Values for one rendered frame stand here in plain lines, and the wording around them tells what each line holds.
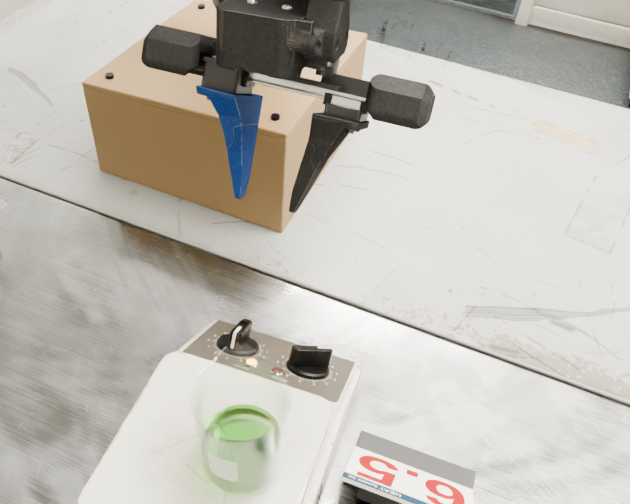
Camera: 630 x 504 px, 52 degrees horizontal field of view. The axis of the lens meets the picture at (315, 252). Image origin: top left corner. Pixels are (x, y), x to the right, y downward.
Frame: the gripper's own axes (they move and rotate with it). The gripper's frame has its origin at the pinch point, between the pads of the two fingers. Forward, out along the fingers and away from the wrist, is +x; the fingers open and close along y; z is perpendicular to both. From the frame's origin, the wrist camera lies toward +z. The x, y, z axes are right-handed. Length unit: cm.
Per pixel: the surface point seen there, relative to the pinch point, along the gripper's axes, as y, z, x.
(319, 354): 5.9, -1.1, 13.6
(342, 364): 7.5, -3.7, 15.0
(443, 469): 16.8, -1.7, 19.9
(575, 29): 53, -289, -49
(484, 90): 14, -50, -8
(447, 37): -1, -267, -32
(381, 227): 6.6, -22.9, 7.8
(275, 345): 2.1, -3.5, 14.9
